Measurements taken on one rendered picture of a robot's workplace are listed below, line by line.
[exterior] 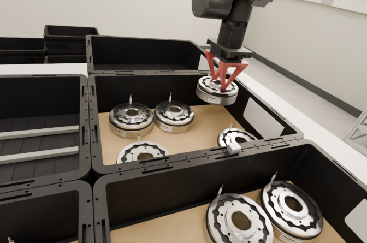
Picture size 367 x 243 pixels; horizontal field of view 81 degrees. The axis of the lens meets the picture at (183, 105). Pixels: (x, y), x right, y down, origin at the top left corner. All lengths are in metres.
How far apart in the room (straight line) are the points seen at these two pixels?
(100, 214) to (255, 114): 0.42
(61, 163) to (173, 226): 0.24
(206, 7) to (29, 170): 0.43
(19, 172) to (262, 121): 0.50
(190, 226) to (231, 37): 0.36
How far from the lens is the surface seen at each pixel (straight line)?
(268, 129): 0.54
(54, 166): 0.47
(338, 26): 3.44
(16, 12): 3.26
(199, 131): 0.55
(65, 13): 3.22
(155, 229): 0.38
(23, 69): 1.16
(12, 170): 0.49
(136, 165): 0.32
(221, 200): 0.39
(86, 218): 0.28
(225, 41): 0.49
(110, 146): 0.49
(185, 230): 0.39
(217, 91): 0.51
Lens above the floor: 1.17
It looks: 32 degrees down
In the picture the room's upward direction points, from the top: 11 degrees clockwise
